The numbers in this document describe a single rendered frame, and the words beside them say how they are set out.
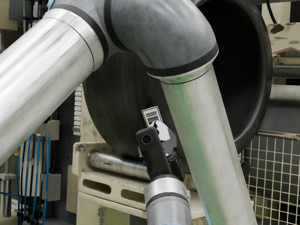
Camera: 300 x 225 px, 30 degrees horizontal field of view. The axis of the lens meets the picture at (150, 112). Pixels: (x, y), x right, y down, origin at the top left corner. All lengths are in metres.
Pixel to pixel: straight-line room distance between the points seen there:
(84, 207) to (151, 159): 0.65
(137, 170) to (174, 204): 0.39
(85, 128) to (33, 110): 1.02
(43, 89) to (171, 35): 0.19
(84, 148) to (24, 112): 0.89
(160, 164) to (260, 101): 0.53
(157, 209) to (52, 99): 0.42
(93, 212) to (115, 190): 0.26
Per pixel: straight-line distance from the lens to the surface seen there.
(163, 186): 1.15
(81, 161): 1.64
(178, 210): 1.11
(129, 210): 1.49
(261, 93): 1.65
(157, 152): 1.19
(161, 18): 0.80
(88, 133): 1.77
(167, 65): 0.81
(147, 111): 1.34
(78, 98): 1.83
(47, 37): 0.81
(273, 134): 1.79
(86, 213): 1.80
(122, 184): 1.50
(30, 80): 0.76
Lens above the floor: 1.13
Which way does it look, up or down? 3 degrees down
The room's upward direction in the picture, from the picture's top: 3 degrees clockwise
